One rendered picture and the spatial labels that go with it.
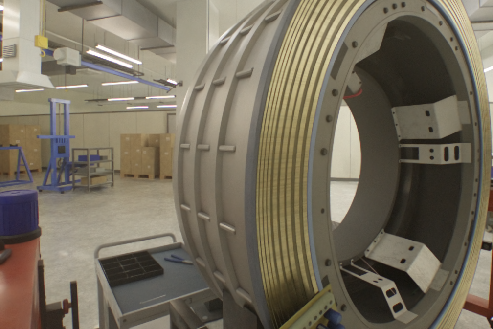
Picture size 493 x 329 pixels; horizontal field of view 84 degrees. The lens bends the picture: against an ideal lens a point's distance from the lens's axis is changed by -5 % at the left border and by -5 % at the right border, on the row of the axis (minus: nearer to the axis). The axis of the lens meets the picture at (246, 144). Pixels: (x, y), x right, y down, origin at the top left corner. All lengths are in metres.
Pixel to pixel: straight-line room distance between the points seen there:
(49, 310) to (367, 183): 1.43
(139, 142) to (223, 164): 8.89
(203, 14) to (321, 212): 6.10
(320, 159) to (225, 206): 0.24
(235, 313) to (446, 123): 1.17
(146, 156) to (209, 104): 8.63
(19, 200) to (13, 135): 11.38
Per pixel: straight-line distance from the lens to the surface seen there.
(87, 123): 12.40
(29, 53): 4.89
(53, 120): 7.97
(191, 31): 6.55
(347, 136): 8.88
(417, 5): 1.13
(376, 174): 1.64
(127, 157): 9.83
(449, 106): 1.52
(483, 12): 6.91
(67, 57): 6.53
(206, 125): 0.78
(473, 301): 2.40
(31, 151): 12.77
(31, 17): 5.04
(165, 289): 1.32
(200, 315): 2.35
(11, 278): 0.82
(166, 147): 9.02
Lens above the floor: 1.27
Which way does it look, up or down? 1 degrees down
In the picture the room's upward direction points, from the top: straight up
